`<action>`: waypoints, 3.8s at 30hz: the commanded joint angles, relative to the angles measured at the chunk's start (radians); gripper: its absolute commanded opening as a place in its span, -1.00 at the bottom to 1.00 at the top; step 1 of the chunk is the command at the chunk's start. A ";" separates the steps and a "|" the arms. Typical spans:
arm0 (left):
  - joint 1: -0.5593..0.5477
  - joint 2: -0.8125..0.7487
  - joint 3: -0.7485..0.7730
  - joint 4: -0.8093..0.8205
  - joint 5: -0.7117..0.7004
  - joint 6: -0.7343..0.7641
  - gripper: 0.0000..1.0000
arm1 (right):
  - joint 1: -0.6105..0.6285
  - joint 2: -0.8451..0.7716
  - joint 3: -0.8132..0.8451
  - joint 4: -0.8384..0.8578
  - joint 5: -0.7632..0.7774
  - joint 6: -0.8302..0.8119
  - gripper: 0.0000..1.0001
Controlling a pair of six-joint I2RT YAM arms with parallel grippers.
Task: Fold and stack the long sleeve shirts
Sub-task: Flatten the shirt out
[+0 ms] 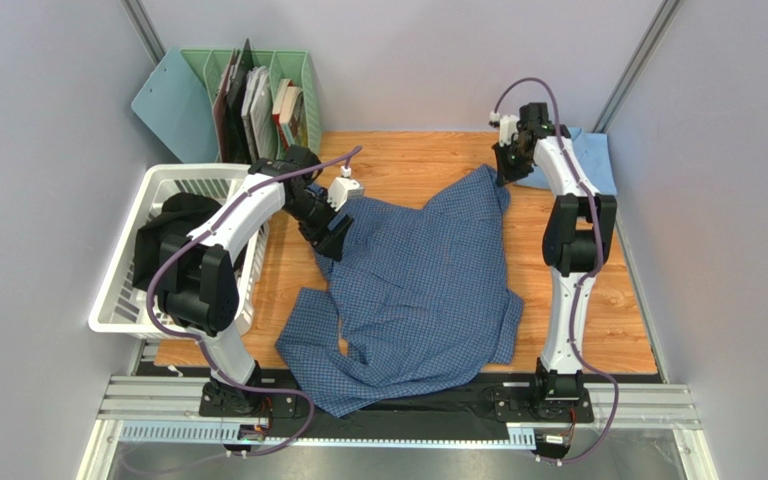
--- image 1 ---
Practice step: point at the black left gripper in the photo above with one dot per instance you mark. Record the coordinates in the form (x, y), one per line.
(327, 241)

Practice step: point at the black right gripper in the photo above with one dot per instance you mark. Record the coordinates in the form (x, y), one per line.
(512, 161)

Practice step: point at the blue checked long sleeve shirt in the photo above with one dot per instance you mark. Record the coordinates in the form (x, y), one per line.
(419, 302)

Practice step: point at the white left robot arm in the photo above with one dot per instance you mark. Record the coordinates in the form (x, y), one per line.
(195, 283)

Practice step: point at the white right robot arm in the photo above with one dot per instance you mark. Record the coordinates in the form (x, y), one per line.
(576, 242)

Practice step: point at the folded light blue shirt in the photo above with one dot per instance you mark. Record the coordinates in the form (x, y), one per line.
(591, 150)

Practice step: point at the white paper folder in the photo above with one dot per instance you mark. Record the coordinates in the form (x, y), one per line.
(256, 114)

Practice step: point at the red spine book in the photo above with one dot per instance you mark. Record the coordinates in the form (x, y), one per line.
(289, 114)

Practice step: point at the black shirt in basket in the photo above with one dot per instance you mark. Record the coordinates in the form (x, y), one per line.
(180, 214)

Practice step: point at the dark brown folder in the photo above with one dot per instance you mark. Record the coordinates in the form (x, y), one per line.
(227, 107)

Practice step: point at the light blue clipboard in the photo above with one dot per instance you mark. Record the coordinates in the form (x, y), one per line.
(174, 105)

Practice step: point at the white plastic laundry basket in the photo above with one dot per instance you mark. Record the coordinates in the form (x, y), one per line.
(119, 306)

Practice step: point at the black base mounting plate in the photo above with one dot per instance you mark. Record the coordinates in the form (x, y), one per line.
(467, 412)

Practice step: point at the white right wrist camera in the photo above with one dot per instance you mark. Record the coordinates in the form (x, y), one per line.
(507, 127)

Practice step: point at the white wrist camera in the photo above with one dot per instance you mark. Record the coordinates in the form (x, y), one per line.
(343, 189)
(507, 127)

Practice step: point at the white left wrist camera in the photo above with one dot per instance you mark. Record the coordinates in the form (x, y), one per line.
(343, 189)

